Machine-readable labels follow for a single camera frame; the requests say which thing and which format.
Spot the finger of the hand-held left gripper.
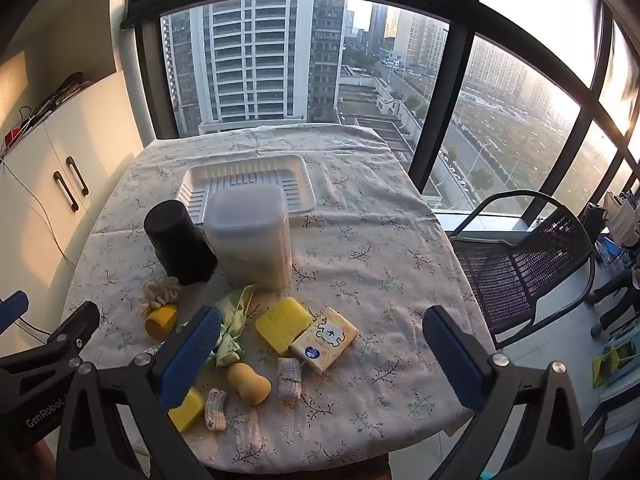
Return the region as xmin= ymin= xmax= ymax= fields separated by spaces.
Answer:
xmin=0 ymin=301 xmax=101 ymax=401
xmin=0 ymin=290 xmax=30 ymax=333

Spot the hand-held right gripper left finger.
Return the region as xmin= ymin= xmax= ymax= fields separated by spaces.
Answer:
xmin=55 ymin=305 xmax=223 ymax=480

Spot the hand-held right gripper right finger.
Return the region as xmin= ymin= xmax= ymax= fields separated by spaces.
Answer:
xmin=422 ymin=305 xmax=594 ymax=480

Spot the yellow sponge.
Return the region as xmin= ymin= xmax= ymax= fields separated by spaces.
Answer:
xmin=255 ymin=296 xmax=313 ymax=356
xmin=167 ymin=387 xmax=207 ymax=433

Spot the orange makeup sponge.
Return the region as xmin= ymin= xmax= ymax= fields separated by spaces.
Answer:
xmin=227 ymin=362 xmax=272 ymax=406

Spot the white plastic tray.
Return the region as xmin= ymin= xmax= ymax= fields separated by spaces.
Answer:
xmin=177 ymin=154 xmax=317 ymax=226

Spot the small yellow cup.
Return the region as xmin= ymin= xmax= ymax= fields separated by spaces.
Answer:
xmin=145 ymin=304 xmax=179 ymax=338

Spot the white crochet pad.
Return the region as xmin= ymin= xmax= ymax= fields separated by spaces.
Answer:
xmin=277 ymin=356 xmax=303 ymax=401
xmin=204 ymin=387 xmax=228 ymax=432

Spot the green cloth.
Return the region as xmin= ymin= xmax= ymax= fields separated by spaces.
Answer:
xmin=175 ymin=284 xmax=258 ymax=368

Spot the black metal mesh chair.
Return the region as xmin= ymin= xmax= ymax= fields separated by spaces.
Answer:
xmin=447 ymin=190 xmax=597 ymax=348

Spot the black cup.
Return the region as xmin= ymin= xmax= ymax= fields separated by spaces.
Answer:
xmin=144 ymin=200 xmax=219 ymax=286

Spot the translucent plastic container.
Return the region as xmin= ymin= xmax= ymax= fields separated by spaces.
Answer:
xmin=202 ymin=183 xmax=293 ymax=293

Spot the green yellow book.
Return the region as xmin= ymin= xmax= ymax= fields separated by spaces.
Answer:
xmin=592 ymin=337 xmax=640 ymax=391

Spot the stack of books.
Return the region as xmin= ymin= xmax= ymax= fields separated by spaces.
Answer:
xmin=582 ymin=385 xmax=640 ymax=461

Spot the white cabinet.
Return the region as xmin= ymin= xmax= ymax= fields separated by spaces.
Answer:
xmin=0 ymin=67 xmax=146 ymax=356

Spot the white bag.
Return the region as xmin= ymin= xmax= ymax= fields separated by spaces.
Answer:
xmin=602 ymin=192 xmax=640 ymax=248

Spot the black cabinet handle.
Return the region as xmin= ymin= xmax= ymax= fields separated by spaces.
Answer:
xmin=65 ymin=156 xmax=90 ymax=197
xmin=53 ymin=171 xmax=79 ymax=212

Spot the dark cable bundle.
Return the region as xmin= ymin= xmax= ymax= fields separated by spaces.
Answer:
xmin=30 ymin=72 xmax=93 ymax=121

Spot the black window frame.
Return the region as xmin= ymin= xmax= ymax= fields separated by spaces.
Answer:
xmin=120 ymin=0 xmax=640 ymax=221

